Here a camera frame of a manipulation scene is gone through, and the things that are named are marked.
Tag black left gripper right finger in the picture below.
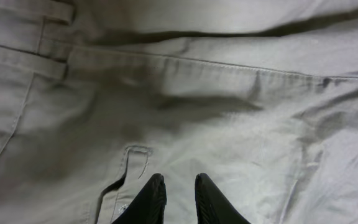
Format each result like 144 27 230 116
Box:
195 173 250 224

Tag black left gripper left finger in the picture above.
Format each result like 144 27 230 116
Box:
112 173 167 224

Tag khaki green shorts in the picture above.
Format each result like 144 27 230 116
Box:
0 0 358 223

